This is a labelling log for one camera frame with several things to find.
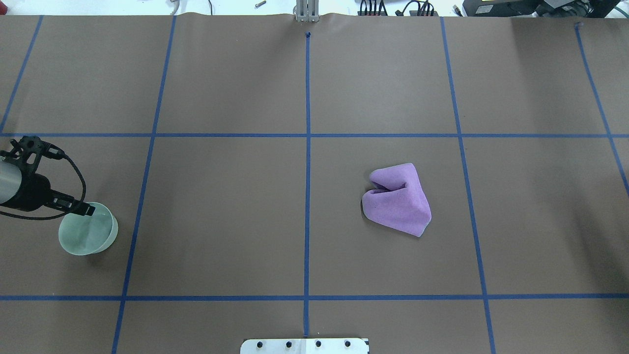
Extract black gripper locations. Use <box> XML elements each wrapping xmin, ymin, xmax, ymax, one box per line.
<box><xmin>14</xmin><ymin>174</ymin><xmax>96</xmax><ymax>216</ymax></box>

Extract purple microfiber cloth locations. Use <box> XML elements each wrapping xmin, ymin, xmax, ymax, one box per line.
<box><xmin>361</xmin><ymin>163</ymin><xmax>432</xmax><ymax>237</ymax></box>

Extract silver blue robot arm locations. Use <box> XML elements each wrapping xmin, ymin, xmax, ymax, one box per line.
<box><xmin>0</xmin><ymin>155</ymin><xmax>96</xmax><ymax>220</ymax></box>

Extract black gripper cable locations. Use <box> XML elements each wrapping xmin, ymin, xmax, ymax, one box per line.
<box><xmin>0</xmin><ymin>147</ymin><xmax>88</xmax><ymax>221</ymax></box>

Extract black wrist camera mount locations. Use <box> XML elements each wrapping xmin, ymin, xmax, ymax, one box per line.
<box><xmin>0</xmin><ymin>135</ymin><xmax>67</xmax><ymax>177</ymax></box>

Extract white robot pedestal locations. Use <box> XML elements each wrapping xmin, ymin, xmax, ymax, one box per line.
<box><xmin>240</xmin><ymin>338</ymin><xmax>370</xmax><ymax>354</ymax></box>

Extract aluminium frame post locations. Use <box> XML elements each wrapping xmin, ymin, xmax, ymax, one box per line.
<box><xmin>293</xmin><ymin>0</ymin><xmax>320</xmax><ymax>23</ymax></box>

